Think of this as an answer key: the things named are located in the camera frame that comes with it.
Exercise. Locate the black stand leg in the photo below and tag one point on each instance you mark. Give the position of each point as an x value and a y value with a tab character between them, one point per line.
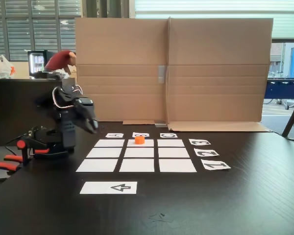
292	117

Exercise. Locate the black red bar clamp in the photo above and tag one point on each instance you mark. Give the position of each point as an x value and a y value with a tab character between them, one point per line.
20	144

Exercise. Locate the white plastic bag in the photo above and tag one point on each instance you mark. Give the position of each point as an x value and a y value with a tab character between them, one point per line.
3	69

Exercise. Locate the brown cardboard screen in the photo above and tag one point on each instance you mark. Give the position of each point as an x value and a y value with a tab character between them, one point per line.
210	49

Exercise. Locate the grey tape strip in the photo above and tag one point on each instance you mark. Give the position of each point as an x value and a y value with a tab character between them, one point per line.
162	74
160	124

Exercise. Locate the paper sheet letter A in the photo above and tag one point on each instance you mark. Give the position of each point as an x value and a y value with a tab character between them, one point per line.
109	136

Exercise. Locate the white arrow paper sheet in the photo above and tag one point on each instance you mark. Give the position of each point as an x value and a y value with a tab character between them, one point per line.
95	188

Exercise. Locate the paper sheet number 2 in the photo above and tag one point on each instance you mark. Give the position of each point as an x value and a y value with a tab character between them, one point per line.
214	154

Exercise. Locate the round orange token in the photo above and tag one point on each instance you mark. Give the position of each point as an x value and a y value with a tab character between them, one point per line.
139	140

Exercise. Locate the paper sheet number 3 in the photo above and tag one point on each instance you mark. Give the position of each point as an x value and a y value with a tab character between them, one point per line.
207	144

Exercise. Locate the white paper grid square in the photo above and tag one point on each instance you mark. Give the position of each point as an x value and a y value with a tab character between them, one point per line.
96	165
104	152
149	144
136	165
177	165
173	152
171	143
109	143
139	152

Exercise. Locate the person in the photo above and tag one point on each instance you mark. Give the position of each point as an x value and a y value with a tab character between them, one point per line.
57	60

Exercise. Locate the paper sheet letter B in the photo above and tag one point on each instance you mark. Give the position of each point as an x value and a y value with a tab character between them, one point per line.
147	134

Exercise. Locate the black mini fridge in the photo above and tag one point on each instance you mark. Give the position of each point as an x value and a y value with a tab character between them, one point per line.
35	63

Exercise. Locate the paper sheet number 1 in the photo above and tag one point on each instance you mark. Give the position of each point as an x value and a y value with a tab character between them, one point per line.
223	167

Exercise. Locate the dark wooden counter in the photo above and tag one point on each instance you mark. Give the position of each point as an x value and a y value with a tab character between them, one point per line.
14	93

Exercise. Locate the small black object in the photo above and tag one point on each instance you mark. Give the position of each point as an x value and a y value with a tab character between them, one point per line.
54	76

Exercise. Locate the paper sheet letter C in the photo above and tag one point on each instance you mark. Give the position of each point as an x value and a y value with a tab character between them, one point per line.
163	136

